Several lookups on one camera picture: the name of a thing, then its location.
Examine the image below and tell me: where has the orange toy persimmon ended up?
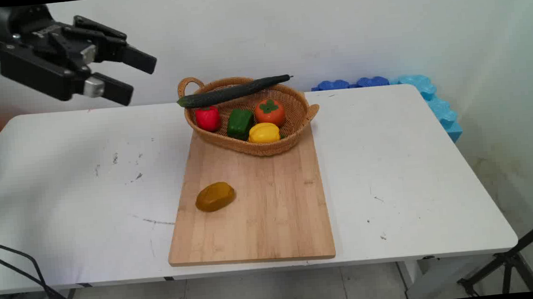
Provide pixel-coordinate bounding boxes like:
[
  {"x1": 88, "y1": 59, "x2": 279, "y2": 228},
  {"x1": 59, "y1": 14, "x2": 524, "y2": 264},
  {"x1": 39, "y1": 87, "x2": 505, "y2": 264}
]
[{"x1": 253, "y1": 97, "x2": 287, "y2": 129}]

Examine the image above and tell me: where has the white table leg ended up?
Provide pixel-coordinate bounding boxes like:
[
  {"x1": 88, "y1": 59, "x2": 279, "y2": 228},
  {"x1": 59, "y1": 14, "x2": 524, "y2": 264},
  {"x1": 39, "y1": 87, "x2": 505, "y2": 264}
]
[{"x1": 395, "y1": 256, "x2": 455, "y2": 299}]

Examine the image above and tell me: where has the red toy pepper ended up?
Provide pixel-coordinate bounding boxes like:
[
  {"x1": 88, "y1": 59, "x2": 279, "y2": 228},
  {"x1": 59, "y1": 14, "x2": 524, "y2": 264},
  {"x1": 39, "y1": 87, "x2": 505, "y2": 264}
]
[{"x1": 194, "y1": 105, "x2": 222, "y2": 134}]

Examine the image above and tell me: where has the brown toy potato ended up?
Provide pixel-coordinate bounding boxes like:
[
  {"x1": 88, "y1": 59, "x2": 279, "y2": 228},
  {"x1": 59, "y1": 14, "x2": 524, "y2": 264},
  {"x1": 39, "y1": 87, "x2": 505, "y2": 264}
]
[{"x1": 193, "y1": 181, "x2": 238, "y2": 214}]

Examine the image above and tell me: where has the light blue foam mat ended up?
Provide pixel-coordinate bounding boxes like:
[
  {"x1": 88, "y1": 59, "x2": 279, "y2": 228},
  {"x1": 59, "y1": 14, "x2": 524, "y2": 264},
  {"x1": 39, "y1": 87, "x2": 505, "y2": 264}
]
[{"x1": 389, "y1": 71, "x2": 464, "y2": 148}]

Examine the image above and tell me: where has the wooden cutting board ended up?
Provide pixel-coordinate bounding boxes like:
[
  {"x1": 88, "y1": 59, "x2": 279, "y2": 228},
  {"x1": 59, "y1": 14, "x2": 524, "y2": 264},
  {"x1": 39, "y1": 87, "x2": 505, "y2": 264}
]
[{"x1": 158, "y1": 120, "x2": 337, "y2": 272}]

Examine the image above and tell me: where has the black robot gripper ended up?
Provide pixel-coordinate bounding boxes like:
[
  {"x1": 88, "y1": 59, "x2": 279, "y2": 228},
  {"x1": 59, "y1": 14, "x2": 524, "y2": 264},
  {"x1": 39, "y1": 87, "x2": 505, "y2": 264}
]
[{"x1": 0, "y1": 0, "x2": 161, "y2": 117}]

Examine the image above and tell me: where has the black cable with connector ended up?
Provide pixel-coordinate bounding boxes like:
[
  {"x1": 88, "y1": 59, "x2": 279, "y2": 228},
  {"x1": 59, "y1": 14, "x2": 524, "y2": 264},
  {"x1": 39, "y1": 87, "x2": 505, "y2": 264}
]
[{"x1": 0, "y1": 231, "x2": 111, "y2": 299}]

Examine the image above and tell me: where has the green toy pepper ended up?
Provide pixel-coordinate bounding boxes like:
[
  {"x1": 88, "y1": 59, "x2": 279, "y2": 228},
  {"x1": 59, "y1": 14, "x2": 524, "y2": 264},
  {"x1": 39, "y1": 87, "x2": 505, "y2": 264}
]
[{"x1": 224, "y1": 107, "x2": 256, "y2": 142}]

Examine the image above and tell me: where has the woven wicker basket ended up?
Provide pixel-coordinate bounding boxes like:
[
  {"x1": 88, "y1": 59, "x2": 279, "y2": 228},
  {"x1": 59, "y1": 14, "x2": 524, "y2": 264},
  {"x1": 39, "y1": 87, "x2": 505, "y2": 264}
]
[{"x1": 176, "y1": 67, "x2": 323, "y2": 163}]

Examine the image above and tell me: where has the yellow toy pepper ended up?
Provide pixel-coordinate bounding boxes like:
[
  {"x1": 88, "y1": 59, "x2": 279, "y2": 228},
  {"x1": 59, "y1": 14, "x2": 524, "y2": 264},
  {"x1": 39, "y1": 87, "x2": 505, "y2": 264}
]
[{"x1": 247, "y1": 121, "x2": 282, "y2": 145}]

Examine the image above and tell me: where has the black tripod stand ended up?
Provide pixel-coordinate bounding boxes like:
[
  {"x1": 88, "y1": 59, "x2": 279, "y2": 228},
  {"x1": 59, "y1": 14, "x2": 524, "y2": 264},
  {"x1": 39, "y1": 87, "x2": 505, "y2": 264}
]
[{"x1": 452, "y1": 211, "x2": 533, "y2": 299}]

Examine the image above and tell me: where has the dark green toy cucumber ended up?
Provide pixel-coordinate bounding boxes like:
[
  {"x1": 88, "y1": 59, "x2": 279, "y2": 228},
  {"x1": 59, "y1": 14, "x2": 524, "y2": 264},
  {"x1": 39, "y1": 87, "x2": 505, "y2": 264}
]
[{"x1": 175, "y1": 74, "x2": 296, "y2": 110}]

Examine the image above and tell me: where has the dark blue foam mat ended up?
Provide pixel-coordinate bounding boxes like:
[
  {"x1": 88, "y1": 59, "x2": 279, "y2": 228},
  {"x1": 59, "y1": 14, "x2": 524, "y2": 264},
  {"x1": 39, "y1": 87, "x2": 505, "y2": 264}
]
[
  {"x1": 311, "y1": 78, "x2": 351, "y2": 92},
  {"x1": 355, "y1": 75, "x2": 391, "y2": 89}
]

